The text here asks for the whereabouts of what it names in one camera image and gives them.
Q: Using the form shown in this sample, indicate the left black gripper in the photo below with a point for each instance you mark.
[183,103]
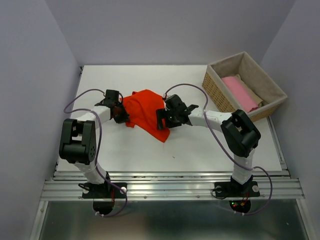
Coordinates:
[125,116]

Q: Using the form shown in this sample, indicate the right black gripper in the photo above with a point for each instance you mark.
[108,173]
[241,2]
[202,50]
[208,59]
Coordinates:
[161,113]

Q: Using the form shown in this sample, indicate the orange t shirt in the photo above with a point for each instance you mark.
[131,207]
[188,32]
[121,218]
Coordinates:
[141,107]

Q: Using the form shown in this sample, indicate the wicker basket with liner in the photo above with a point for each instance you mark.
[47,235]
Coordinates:
[253,76]

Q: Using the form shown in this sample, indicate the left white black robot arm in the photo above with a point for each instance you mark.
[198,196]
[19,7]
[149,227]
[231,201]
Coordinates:
[81,140]

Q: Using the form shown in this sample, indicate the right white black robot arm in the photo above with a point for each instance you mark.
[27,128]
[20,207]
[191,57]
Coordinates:
[234,132]

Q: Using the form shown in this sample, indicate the pink rolled t shirt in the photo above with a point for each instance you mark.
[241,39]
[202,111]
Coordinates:
[239,93]

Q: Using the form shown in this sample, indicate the beige rolled t shirt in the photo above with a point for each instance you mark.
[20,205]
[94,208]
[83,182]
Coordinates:
[258,101]

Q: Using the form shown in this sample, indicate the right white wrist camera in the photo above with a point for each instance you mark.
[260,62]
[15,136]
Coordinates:
[165,96]

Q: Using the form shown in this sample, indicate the aluminium mounting rail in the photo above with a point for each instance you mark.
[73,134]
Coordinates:
[170,186]

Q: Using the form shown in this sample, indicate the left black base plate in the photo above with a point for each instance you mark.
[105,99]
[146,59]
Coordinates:
[100,191]

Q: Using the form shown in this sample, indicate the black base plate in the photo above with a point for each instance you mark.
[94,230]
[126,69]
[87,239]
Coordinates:
[228,189]
[100,191]

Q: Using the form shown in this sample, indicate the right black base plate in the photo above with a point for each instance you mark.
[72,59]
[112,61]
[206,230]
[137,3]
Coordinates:
[228,189]

